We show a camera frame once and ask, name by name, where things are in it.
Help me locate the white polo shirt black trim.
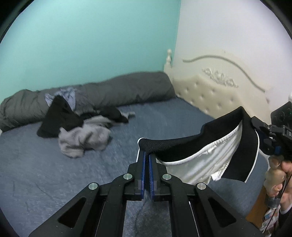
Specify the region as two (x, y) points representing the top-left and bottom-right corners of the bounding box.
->
(138, 107), (259, 184)

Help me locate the right forearm black sleeve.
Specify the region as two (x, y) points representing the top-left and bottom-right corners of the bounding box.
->
(272, 209), (292, 237)

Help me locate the person's right hand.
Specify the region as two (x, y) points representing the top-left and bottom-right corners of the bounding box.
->
(264, 156), (291, 213)

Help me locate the blue patterned bed cover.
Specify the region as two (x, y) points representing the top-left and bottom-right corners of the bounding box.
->
(1, 98), (268, 236)

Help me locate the cream tufted headboard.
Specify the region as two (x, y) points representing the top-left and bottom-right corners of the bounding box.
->
(163, 48), (292, 128)

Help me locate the grey knit sweater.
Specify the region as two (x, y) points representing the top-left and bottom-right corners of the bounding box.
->
(58, 111), (136, 159)

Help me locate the black garment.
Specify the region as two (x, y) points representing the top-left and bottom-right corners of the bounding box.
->
(37, 95), (129, 138)

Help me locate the light blue striped garment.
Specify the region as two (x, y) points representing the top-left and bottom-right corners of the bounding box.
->
(45, 87), (76, 110)

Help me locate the dark grey rolled duvet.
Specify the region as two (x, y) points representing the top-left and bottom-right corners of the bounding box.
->
(1, 72), (176, 132)

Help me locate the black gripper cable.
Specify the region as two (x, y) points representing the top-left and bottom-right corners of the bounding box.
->
(264, 173), (289, 237)

